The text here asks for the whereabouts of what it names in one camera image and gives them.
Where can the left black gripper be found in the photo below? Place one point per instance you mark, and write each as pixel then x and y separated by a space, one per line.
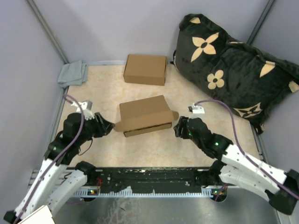
pixel 104 126

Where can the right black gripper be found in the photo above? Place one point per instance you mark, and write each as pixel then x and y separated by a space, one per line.
pixel 180 128

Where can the brown cardboard box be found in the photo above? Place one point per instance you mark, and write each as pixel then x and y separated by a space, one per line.
pixel 145 69
pixel 145 116

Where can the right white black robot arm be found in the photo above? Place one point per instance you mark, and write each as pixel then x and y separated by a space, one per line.
pixel 278 187

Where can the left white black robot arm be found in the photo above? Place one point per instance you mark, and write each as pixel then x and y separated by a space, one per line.
pixel 76 131

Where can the grey folded cloth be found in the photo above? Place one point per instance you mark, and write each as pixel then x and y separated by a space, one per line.
pixel 73 74

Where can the black plush flower cushion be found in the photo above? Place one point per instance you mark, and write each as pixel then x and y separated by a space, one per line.
pixel 250 81

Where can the white board corner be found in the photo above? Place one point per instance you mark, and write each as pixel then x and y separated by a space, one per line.
pixel 42 215

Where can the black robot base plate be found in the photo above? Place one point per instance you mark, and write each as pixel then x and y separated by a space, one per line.
pixel 163 182

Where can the aluminium rail frame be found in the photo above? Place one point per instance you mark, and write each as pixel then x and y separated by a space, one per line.
pixel 239 207

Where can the right grey corner post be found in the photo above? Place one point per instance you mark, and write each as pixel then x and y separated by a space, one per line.
pixel 260 21

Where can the grey corner post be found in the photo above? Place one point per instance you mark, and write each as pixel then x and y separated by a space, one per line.
pixel 260 21
pixel 48 31

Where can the left grey corner post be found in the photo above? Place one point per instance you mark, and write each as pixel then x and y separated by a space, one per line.
pixel 48 31

